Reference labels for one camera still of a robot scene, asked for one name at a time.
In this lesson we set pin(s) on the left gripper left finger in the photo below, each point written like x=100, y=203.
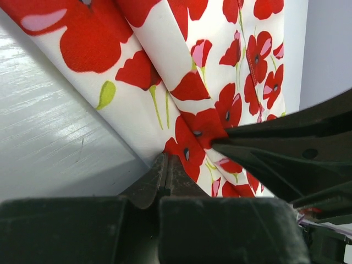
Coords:
x=97, y=229

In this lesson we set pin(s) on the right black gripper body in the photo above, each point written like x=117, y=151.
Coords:
x=333, y=206

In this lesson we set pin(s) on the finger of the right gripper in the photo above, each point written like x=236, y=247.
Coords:
x=293, y=168
x=331, y=117

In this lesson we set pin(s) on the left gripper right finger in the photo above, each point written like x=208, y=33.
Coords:
x=195, y=228

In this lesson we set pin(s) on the white red poppy skirt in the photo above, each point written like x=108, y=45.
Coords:
x=170, y=76

